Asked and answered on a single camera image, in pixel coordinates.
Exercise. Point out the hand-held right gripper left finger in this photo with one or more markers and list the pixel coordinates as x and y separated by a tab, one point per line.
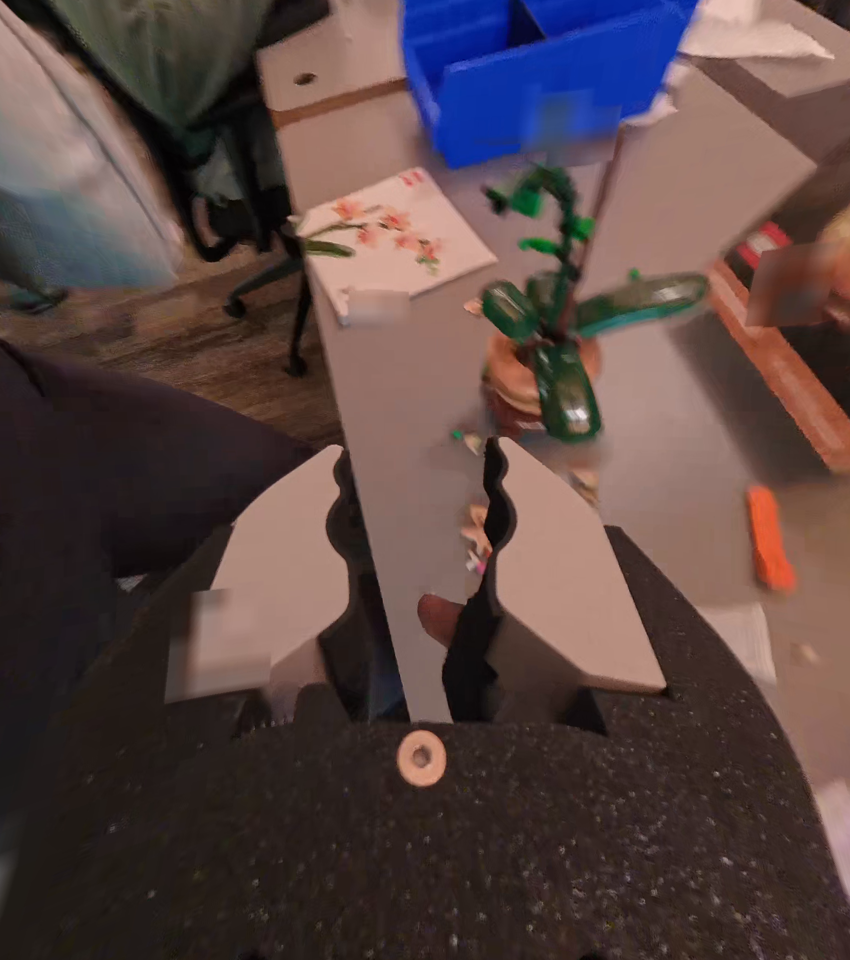
282	540

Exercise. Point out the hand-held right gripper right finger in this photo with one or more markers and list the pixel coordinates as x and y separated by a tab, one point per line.
567	585

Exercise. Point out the brick orchid plant model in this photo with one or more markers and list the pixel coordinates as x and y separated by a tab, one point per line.
560	390

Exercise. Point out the grey desk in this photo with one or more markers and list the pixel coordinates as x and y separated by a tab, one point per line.
657	465

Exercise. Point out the person's right hand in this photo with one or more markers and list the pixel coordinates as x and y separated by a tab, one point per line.
438	616

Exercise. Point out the orange brick separator tool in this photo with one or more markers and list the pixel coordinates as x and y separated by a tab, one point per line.
769	540

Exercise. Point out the person's dark trousers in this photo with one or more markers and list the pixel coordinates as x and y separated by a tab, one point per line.
95	450

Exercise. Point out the orchid instruction booklet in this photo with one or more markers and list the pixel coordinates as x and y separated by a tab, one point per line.
395	255

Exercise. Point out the black orchid product box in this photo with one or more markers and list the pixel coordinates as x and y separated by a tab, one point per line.
792	375

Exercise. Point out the black office chair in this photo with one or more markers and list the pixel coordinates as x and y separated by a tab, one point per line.
245	225

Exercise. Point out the person's pale jacket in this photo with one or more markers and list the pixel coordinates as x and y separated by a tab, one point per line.
35	187

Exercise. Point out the blue plastic bin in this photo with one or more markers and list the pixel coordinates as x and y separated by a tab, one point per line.
485	112

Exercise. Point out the green cloth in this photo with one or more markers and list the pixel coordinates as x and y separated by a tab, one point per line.
170	52

